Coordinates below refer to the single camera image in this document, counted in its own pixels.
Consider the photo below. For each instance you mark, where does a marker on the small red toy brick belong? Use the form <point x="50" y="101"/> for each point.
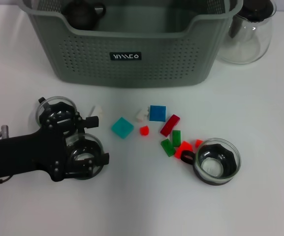
<point x="198" y="143"/>
<point x="144" y="131"/>

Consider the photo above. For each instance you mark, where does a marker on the dark clay teapot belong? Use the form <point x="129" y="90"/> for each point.
<point x="81" y="17"/>

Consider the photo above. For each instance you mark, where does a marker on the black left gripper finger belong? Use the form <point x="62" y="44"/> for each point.
<point x="102" y="158"/>
<point x="91" y="122"/>

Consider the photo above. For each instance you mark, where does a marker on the glass carafe with black lid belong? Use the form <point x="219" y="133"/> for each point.
<point x="247" y="41"/>

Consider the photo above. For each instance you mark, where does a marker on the green toy brick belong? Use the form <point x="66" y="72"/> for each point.
<point x="176" y="137"/>
<point x="168" y="147"/>

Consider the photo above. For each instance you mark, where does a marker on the large red toy brick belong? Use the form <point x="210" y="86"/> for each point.
<point x="183" y="147"/>

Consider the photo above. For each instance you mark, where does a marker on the grey-green perforated storage bin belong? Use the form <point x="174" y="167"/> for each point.
<point x="132" y="68"/>

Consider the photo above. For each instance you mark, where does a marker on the blue square toy plate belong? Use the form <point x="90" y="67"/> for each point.
<point x="157" y="113"/>

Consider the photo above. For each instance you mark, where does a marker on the teal square toy plate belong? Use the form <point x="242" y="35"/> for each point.
<point x="122" y="127"/>

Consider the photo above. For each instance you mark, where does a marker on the white toy brick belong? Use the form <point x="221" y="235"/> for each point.
<point x="141" y="115"/>
<point x="98" y="110"/>

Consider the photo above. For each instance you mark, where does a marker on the dark red long toy brick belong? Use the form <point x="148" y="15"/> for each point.
<point x="170" y="125"/>

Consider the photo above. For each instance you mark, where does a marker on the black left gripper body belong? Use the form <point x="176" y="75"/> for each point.
<point x="28" y="155"/>

